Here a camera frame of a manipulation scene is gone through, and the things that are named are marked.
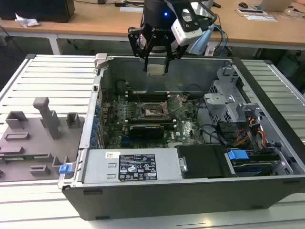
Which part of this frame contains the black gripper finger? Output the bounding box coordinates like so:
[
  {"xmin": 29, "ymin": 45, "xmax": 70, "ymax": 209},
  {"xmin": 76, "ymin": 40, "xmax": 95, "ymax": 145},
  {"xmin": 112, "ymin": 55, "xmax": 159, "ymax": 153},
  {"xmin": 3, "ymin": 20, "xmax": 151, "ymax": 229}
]
[
  {"xmin": 127, "ymin": 26, "xmax": 156, "ymax": 73},
  {"xmin": 163, "ymin": 37, "xmax": 188, "ymax": 73}
]

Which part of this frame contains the silver square CPU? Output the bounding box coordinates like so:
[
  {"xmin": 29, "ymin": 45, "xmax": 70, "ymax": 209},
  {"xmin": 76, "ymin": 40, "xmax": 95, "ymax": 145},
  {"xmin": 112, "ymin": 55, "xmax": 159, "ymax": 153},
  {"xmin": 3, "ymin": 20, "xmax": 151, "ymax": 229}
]
[{"xmin": 146, "ymin": 64, "xmax": 167, "ymax": 77}]

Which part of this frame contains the metal socket cover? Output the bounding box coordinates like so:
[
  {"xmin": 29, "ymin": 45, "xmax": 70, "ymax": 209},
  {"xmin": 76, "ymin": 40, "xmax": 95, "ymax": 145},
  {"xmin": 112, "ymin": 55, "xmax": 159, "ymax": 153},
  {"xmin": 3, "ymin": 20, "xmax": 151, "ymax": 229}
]
[{"xmin": 162, "ymin": 94, "xmax": 190, "ymax": 114}]

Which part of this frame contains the CPU socket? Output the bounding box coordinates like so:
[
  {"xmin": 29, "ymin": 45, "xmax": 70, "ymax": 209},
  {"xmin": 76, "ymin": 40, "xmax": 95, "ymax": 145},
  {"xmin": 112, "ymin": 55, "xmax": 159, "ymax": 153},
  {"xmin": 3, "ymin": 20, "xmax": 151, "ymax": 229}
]
[{"xmin": 139, "ymin": 101, "xmax": 172, "ymax": 121}]

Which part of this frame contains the white paper sheet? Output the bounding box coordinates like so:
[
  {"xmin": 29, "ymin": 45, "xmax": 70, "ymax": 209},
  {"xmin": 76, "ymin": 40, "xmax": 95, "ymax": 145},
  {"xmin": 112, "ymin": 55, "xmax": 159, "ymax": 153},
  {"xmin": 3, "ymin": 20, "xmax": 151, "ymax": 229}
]
[{"xmin": 120, "ymin": 6, "xmax": 145, "ymax": 13}]

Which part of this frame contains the white power adapter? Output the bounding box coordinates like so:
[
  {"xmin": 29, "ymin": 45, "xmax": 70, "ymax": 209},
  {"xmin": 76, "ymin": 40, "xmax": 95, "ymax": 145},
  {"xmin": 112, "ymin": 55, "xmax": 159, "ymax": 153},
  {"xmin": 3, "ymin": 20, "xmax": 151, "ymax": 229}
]
[{"xmin": 204, "ymin": 44, "xmax": 216, "ymax": 57}]

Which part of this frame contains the wooden desk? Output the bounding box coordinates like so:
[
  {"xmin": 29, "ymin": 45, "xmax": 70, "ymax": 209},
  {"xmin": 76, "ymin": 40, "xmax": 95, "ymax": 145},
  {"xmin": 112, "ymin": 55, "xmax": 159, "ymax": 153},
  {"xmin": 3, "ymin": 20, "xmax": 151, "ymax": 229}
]
[{"xmin": 0, "ymin": 0, "xmax": 305, "ymax": 51}]

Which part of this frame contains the metal disk cage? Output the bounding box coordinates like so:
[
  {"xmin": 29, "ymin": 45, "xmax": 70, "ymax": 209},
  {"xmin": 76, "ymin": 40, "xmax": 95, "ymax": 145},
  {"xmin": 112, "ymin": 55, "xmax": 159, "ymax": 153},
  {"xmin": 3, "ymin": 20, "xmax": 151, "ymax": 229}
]
[{"xmin": 203, "ymin": 61, "xmax": 263, "ymax": 122}]

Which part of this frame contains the green motherboard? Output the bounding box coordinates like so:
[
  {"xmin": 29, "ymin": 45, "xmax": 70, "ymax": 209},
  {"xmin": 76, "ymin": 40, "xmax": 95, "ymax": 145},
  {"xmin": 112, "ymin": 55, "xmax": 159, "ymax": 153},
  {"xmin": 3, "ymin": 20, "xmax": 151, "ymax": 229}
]
[{"xmin": 100, "ymin": 92, "xmax": 210, "ymax": 148}]

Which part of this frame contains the graphics card with yellow stripe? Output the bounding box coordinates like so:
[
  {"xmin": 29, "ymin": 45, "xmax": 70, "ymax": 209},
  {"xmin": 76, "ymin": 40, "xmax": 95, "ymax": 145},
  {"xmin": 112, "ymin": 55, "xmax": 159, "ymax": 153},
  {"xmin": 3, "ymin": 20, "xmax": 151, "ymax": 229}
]
[{"xmin": 128, "ymin": 123, "xmax": 165, "ymax": 140}]

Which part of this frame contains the white flat tablet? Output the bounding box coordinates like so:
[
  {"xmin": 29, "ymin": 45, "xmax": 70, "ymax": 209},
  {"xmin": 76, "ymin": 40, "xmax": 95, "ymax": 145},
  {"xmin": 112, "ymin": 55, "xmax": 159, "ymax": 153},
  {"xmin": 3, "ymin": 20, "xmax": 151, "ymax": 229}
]
[{"xmin": 246, "ymin": 14, "xmax": 278, "ymax": 22}]

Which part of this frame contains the black box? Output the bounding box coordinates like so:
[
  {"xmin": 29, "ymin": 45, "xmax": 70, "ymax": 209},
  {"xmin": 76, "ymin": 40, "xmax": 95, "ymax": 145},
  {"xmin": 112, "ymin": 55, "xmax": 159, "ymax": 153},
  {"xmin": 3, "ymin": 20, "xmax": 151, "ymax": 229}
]
[{"xmin": 0, "ymin": 0, "xmax": 76, "ymax": 24}]

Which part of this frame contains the silver laptop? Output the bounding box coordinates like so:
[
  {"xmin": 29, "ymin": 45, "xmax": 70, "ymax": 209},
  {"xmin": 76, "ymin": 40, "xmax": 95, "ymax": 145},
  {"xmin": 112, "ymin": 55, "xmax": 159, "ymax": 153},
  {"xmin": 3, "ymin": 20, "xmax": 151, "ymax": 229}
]
[{"xmin": 258, "ymin": 0, "xmax": 294, "ymax": 12}]

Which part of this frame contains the crumpled white paper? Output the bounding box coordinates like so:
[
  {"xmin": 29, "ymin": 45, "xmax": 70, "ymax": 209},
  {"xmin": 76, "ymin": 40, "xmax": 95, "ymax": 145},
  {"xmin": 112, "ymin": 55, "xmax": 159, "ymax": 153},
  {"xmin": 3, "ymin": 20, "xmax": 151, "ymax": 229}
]
[{"xmin": 14, "ymin": 13, "xmax": 41, "ymax": 28}]

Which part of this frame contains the black plastic shroud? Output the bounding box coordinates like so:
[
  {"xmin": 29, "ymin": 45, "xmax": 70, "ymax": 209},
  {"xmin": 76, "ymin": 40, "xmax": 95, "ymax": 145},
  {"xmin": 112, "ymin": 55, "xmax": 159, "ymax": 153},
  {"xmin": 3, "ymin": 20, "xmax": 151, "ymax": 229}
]
[{"xmin": 176, "ymin": 145, "xmax": 235, "ymax": 179}]

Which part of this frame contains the blue disk carrier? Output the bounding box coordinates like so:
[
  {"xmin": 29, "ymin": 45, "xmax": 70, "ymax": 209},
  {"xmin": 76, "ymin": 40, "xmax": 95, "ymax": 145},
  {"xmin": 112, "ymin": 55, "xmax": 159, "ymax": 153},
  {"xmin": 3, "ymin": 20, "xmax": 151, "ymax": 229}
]
[{"xmin": 227, "ymin": 149, "xmax": 249, "ymax": 165}]

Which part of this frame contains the grey power supply unit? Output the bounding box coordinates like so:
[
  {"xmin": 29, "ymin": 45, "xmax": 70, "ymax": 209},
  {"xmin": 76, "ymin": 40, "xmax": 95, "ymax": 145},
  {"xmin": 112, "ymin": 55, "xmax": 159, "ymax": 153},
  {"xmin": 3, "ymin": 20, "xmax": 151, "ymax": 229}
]
[{"xmin": 83, "ymin": 147, "xmax": 183, "ymax": 184}]

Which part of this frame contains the hard disk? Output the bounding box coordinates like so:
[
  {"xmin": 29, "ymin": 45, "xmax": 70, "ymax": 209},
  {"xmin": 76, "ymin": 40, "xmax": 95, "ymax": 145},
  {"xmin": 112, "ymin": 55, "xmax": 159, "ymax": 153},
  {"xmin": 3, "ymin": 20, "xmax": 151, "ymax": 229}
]
[{"xmin": 232, "ymin": 161, "xmax": 281, "ymax": 176}]

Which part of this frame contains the blue plastic latch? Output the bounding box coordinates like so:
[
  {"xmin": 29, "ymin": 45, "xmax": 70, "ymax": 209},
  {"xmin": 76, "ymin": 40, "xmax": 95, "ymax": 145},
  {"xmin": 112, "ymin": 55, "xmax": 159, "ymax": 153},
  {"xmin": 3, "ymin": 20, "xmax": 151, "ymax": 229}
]
[{"xmin": 58, "ymin": 163, "xmax": 72, "ymax": 175}]

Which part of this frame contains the grey parts rack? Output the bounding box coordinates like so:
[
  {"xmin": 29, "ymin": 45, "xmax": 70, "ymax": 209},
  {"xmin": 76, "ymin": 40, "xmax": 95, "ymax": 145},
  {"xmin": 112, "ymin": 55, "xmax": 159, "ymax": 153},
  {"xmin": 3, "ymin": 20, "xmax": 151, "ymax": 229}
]
[{"xmin": 0, "ymin": 96, "xmax": 85, "ymax": 183}]

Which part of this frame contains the black open PC case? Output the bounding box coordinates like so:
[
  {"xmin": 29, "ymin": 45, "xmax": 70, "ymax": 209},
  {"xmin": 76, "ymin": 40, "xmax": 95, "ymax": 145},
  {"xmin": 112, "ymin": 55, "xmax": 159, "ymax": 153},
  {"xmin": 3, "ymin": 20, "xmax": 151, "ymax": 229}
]
[{"xmin": 58, "ymin": 53, "xmax": 305, "ymax": 221}]

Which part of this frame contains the green RAM stick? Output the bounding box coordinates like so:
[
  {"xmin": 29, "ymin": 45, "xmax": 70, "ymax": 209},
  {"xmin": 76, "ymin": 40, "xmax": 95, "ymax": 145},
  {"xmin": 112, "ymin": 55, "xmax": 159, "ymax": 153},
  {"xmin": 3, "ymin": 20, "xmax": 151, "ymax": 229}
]
[{"xmin": 0, "ymin": 154, "xmax": 50, "ymax": 160}]

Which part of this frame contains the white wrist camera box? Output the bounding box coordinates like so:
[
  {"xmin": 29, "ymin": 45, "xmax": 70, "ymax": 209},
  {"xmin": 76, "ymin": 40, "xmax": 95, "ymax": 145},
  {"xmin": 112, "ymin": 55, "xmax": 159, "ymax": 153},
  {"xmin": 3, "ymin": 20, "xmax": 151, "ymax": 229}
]
[{"xmin": 170, "ymin": 7, "xmax": 203, "ymax": 46}]

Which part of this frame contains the grey case latch handle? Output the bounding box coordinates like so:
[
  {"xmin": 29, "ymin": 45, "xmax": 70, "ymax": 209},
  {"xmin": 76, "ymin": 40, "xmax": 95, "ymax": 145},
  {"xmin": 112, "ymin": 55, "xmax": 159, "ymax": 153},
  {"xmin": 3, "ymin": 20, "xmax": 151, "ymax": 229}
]
[{"xmin": 94, "ymin": 53, "xmax": 110, "ymax": 70}]

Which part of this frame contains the blue cable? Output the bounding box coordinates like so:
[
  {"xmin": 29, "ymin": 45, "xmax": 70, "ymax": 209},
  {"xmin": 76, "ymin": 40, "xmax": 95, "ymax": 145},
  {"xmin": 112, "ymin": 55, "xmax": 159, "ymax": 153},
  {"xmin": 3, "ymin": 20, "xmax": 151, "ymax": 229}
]
[{"xmin": 213, "ymin": 23, "xmax": 228, "ymax": 57}]

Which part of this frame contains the coloured wire bundle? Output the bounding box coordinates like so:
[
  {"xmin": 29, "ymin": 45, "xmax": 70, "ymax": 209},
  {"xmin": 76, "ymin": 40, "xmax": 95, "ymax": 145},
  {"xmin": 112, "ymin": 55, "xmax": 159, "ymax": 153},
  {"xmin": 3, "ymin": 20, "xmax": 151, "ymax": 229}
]
[{"xmin": 234, "ymin": 115, "xmax": 266, "ymax": 146}]

